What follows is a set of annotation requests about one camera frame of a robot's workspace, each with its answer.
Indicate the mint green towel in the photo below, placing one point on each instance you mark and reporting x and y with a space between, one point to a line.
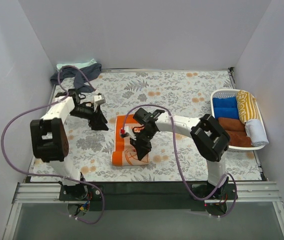
78 65

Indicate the dark grey towel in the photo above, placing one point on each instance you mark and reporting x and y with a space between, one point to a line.
82 76

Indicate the white plastic basket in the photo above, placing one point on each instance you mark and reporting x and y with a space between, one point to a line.
224 93

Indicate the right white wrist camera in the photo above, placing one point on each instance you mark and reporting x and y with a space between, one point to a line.
130 131

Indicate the brown rolled towel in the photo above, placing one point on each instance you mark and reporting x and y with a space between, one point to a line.
229 124
239 139

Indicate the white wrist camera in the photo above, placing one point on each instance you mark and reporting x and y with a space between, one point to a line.
99 99
130 131

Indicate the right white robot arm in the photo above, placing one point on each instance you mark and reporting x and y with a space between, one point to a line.
211 140

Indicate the aluminium frame rail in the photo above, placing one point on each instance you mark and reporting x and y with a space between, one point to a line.
247 191

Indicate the light blue rolled towel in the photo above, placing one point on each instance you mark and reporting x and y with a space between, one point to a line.
255 131

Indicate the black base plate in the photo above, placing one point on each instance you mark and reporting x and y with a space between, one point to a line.
161 195

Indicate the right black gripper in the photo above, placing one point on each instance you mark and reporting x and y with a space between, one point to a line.
141 141

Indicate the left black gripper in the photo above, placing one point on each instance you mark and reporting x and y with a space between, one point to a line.
94 117

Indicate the yellow patterned rolled towel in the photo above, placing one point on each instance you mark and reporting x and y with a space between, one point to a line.
246 105

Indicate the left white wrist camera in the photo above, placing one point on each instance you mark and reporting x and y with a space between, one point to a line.
99 99

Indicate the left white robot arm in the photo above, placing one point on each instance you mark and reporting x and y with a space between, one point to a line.
49 138

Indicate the orange peach printed towel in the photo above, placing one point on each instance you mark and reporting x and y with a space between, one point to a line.
124 155

